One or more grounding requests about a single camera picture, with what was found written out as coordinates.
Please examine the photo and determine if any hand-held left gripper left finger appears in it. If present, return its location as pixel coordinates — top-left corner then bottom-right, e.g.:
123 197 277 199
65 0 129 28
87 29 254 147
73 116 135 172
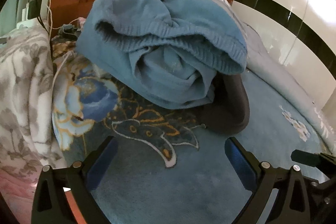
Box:
31 135 119 224

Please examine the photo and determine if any dark grey garment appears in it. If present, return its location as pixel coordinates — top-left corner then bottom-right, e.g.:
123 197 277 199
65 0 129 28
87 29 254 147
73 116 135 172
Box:
198 73 250 134

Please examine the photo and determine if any white cable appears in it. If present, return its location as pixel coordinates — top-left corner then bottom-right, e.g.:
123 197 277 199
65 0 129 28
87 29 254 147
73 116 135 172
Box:
43 0 82 88

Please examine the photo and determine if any white power strip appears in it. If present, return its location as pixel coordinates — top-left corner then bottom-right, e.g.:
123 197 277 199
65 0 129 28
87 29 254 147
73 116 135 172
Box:
17 2 40 29

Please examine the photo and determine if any grey white floral blanket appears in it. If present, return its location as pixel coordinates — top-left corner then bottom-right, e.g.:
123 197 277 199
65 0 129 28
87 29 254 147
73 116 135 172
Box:
0 19 69 182

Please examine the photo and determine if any teal knitted sweater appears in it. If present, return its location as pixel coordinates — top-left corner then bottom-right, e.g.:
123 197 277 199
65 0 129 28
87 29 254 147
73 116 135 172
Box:
76 0 248 109

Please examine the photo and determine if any light blue daisy quilt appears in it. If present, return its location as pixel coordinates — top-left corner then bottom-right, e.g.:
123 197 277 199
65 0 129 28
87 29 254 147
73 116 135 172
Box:
207 0 336 146

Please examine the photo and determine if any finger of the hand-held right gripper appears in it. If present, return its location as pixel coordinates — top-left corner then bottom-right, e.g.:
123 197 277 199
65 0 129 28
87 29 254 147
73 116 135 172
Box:
291 150 326 168

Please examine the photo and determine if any pink cloth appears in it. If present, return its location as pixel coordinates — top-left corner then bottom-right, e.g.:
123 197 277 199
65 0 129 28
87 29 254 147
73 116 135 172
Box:
0 166 40 222

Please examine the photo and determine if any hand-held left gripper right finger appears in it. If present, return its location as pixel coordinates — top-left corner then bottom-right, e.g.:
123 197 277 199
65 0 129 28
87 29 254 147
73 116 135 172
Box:
224 136 313 224

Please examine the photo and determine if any small dark teal cloth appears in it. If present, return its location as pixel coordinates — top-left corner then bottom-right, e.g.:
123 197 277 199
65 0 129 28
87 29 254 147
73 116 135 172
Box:
57 24 80 39

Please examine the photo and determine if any black charger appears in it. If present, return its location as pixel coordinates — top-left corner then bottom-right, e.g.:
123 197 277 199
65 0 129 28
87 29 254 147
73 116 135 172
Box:
28 0 43 19

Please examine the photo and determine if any black cable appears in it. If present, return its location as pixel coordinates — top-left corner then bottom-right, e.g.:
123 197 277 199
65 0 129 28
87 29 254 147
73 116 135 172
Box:
35 0 54 56

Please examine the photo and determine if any blue floral plush blanket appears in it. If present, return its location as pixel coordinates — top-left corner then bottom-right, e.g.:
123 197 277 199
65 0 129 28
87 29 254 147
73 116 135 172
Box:
51 38 326 224

